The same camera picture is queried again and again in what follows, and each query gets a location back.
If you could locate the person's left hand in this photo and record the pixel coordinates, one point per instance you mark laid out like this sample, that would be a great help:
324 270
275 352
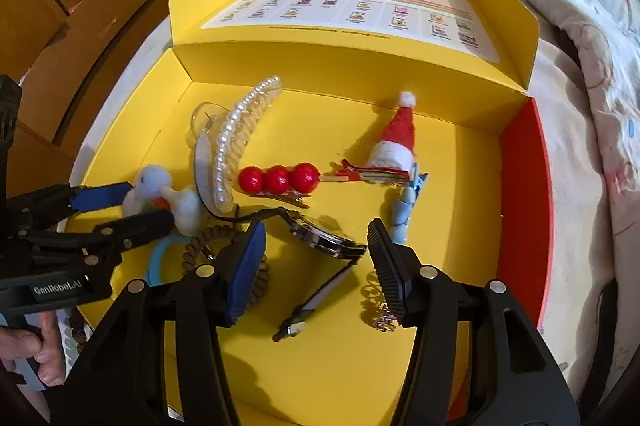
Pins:
47 346

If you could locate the light blue hair clip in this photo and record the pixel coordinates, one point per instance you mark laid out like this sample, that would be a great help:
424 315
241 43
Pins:
402 211

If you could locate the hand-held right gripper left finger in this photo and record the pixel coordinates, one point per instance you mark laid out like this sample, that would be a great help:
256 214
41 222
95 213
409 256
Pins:
246 273

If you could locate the pearl hair claw clip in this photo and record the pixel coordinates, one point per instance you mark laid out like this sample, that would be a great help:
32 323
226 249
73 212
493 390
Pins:
235 120

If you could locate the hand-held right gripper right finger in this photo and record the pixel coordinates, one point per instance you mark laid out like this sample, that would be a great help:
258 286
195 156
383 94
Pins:
387 268

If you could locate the yellow cardboard box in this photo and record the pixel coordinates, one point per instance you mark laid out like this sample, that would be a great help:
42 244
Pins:
450 165

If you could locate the santa hat hair clip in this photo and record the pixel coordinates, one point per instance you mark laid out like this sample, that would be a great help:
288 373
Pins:
400 125

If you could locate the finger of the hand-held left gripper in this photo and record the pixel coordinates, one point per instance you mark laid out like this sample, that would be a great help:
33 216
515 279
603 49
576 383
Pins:
100 198
142 226

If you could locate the white fluffy pompom clip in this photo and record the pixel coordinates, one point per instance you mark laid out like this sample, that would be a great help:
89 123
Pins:
152 181

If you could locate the red ball hair clip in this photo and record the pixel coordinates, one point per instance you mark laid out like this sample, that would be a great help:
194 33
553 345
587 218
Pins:
277 178

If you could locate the black wristwatch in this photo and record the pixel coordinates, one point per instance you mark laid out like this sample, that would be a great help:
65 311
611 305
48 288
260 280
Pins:
325 241

